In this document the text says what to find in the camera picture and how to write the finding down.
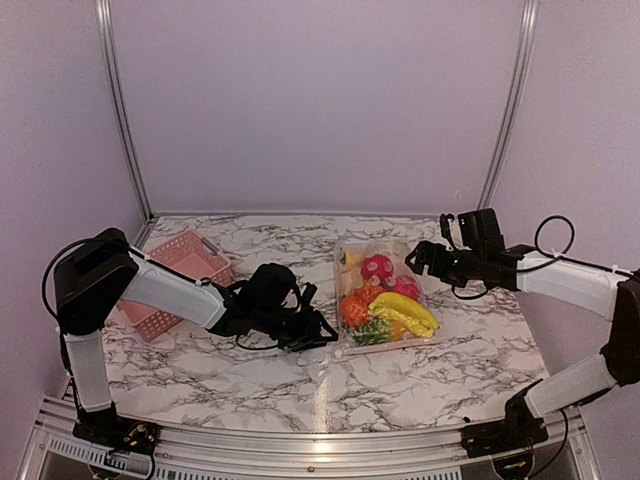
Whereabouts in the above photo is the yellow fake lemon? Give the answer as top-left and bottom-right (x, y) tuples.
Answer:
(340, 248), (365, 273)

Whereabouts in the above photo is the yellow fake banana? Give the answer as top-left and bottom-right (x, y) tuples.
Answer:
(368, 292), (439, 338)

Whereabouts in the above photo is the left aluminium frame post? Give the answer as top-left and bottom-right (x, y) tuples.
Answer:
(95, 0), (154, 222)

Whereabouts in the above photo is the orange green fake mango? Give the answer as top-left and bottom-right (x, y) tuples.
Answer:
(351, 318), (406, 346)

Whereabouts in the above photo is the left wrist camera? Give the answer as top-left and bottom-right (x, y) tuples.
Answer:
(241, 263), (318, 310)

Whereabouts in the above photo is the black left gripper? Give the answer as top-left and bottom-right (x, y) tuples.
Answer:
(254, 304), (340, 352)

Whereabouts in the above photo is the pink plastic basket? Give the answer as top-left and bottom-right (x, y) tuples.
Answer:
(119, 230), (232, 342)

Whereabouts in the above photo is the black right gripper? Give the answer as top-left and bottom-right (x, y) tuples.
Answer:
(404, 241), (483, 288)

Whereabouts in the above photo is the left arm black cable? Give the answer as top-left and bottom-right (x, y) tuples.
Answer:
(41, 237), (236, 351)

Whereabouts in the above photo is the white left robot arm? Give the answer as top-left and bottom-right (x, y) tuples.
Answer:
(42, 228), (338, 445)

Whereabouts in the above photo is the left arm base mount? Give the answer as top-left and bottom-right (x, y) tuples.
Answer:
(73, 403), (160, 455)

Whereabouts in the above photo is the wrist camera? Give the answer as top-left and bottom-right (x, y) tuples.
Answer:
(241, 263), (318, 310)
(439, 208), (505, 257)

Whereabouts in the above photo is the red fake dragon fruit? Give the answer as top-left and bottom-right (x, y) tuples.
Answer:
(361, 254), (395, 288)
(391, 275), (421, 301)

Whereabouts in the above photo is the right aluminium frame post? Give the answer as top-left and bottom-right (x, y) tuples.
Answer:
(476, 0), (540, 209)

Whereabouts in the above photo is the aluminium frame post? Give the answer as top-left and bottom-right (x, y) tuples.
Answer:
(476, 0), (540, 209)
(95, 0), (154, 222)

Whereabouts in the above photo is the clear zip top bag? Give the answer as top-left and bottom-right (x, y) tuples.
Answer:
(334, 240), (440, 358)

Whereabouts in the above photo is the front aluminium rail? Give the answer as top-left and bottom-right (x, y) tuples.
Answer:
(17, 397), (601, 479)

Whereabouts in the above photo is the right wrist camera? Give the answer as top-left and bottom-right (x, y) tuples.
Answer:
(439, 208), (505, 257)

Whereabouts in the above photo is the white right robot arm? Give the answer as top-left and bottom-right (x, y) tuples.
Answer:
(405, 241), (639, 448)

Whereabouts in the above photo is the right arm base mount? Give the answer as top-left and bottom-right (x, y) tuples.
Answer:
(461, 380), (549, 458)

